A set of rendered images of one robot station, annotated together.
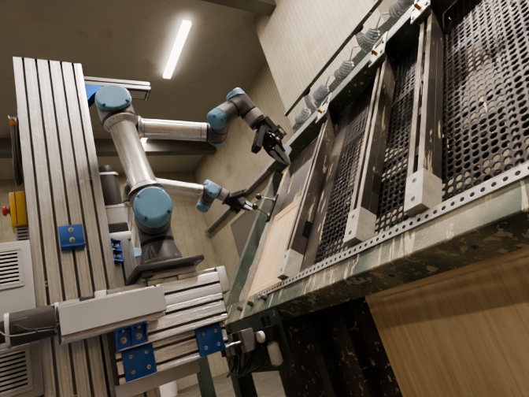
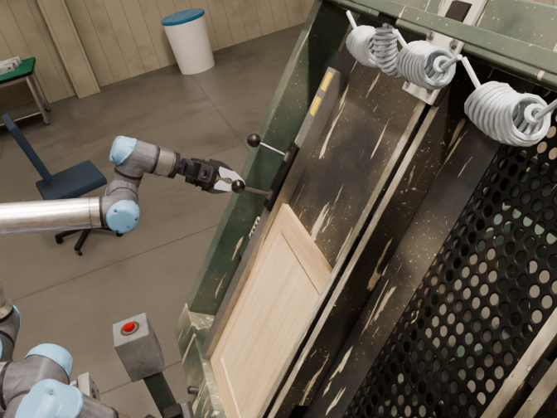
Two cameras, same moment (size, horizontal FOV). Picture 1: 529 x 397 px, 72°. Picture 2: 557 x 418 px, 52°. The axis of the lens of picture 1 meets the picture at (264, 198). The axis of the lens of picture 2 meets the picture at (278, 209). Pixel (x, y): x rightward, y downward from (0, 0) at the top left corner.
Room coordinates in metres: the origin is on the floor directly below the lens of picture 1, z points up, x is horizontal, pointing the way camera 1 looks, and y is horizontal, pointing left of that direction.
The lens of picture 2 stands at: (0.90, -0.56, 2.15)
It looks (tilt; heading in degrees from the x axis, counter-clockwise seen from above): 31 degrees down; 24
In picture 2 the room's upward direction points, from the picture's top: 15 degrees counter-clockwise
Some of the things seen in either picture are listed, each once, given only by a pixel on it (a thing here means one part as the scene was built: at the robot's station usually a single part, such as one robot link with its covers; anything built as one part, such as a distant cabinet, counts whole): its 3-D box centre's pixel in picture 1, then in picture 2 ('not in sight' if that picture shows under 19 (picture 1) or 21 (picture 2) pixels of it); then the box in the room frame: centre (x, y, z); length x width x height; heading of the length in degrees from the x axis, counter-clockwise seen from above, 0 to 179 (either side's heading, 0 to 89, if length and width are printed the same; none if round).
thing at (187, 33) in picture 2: (161, 379); (190, 41); (7.66, 3.01, 0.35); 0.59 x 0.57 x 0.70; 35
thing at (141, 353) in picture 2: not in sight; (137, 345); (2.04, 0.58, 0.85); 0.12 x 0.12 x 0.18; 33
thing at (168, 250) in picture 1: (160, 254); not in sight; (1.23, 0.41, 1.09); 0.15 x 0.15 x 0.10
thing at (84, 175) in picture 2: not in sight; (65, 177); (3.89, 2.34, 0.51); 0.59 x 0.56 x 1.02; 118
